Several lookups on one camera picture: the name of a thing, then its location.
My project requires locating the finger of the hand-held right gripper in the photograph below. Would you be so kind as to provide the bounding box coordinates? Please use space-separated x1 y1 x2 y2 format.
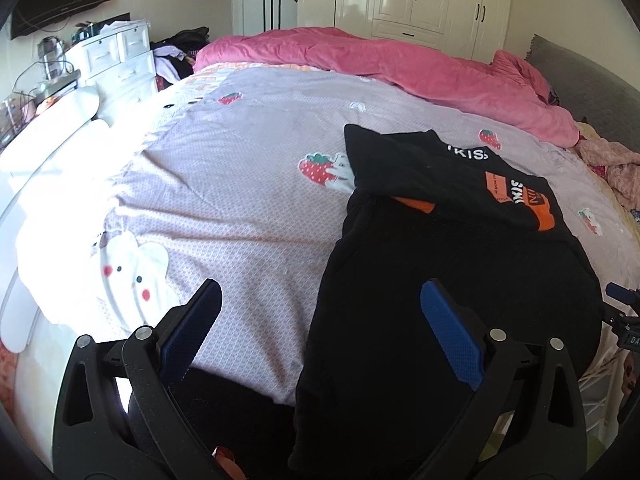
605 282 640 306

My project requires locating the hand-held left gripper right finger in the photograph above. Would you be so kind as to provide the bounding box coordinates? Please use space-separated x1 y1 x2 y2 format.
410 280 588 480

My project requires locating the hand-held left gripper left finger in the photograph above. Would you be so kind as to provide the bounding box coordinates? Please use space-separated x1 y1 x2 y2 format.
52 279 224 480

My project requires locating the black t-shirt orange print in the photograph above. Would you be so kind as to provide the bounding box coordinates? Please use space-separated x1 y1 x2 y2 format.
290 124 603 480

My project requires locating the pile of dark clothes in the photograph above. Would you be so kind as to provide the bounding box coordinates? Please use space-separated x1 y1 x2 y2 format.
152 26 216 85

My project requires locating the person's left hand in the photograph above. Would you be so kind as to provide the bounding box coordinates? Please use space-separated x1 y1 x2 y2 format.
212 447 247 480

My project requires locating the dark cloth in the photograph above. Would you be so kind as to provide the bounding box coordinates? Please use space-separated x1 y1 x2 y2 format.
125 367 306 480

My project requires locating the pink fluffy garment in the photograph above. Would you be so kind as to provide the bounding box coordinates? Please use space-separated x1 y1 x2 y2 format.
577 137 640 208

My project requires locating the lilac strawberry print bedsheet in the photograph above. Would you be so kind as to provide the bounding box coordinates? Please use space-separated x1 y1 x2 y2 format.
15 62 640 408

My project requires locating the grey quilted headboard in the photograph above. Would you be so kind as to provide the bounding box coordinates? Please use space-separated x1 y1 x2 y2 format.
522 35 640 128

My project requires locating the white bed footboard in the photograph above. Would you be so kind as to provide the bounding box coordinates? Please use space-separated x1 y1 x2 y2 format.
0 85 113 461

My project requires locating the pink plush blanket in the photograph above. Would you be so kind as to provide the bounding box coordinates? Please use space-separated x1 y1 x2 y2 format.
192 27 581 148

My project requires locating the white chest of drawers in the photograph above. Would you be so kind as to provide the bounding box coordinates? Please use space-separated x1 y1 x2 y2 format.
65 19 159 116

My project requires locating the white wardrobe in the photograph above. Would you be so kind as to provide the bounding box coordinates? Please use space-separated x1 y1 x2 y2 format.
295 0 516 66

